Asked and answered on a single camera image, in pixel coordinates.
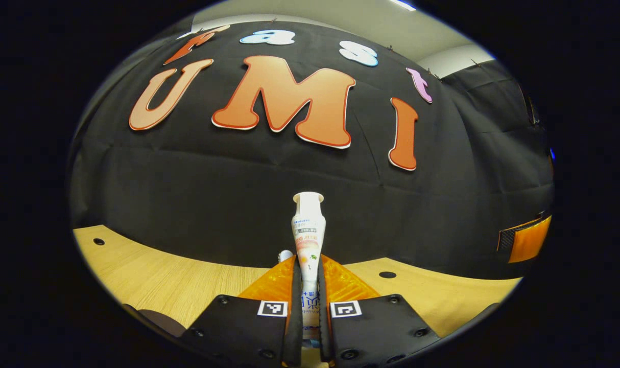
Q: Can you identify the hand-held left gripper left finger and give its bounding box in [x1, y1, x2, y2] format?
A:
[180, 254, 304, 367]

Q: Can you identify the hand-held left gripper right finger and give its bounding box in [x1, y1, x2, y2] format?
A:
[318, 254, 441, 367]

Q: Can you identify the white toothpaste tube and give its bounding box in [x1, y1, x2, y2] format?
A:
[292, 192, 327, 348]

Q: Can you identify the dark round coaster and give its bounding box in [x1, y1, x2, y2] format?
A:
[136, 308, 188, 339]

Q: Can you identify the black backdrop cloth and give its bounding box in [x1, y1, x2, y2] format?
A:
[67, 20, 555, 281]

